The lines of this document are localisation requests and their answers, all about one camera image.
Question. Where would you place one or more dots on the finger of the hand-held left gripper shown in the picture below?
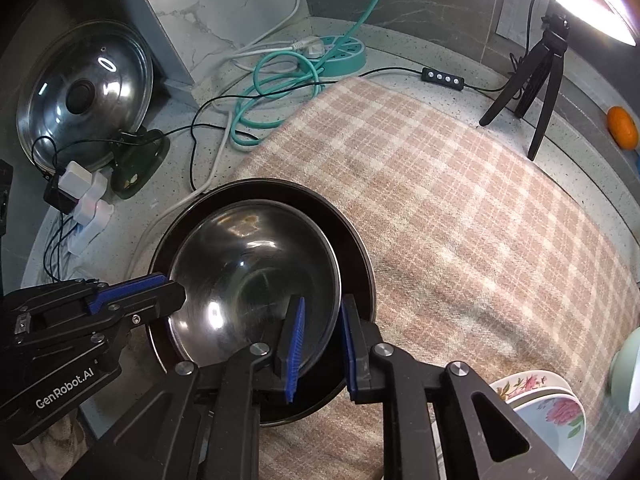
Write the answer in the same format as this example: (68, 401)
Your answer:
(155, 302)
(130, 287)

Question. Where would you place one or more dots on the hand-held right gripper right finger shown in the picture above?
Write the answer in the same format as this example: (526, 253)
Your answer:
(347, 355)

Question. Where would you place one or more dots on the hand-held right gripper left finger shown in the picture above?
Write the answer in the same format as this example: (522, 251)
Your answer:
(299, 350)

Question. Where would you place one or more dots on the dark round bowl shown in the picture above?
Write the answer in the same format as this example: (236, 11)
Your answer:
(356, 265)

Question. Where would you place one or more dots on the stainless steel bowl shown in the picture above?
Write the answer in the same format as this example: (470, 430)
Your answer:
(240, 270)

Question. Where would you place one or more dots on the white plate small pink flowers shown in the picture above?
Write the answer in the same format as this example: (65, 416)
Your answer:
(530, 382)

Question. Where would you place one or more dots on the white plate large pink flowers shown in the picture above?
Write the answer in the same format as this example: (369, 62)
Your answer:
(555, 425)

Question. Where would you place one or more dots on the white power strip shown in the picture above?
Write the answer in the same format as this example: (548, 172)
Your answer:
(95, 207)
(82, 237)

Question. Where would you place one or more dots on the black plug adapter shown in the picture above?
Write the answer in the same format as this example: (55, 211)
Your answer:
(57, 195)

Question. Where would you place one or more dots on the white plug adapter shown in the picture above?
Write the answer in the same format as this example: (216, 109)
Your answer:
(75, 176)

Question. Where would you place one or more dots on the dark green dish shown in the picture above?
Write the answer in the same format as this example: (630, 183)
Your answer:
(145, 160)

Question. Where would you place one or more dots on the beige plaid cloth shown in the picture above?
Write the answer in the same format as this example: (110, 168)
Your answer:
(450, 210)

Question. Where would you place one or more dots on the steel pot lid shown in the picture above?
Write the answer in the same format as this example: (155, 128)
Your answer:
(100, 75)

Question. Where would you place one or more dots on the pale green cup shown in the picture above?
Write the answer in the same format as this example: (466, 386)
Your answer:
(627, 370)

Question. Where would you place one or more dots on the black inline controller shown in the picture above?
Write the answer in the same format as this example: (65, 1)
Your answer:
(441, 76)

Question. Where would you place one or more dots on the black tripod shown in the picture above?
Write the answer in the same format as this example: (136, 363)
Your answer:
(550, 90)

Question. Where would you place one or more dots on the orange fruit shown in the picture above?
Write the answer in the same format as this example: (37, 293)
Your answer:
(622, 127)

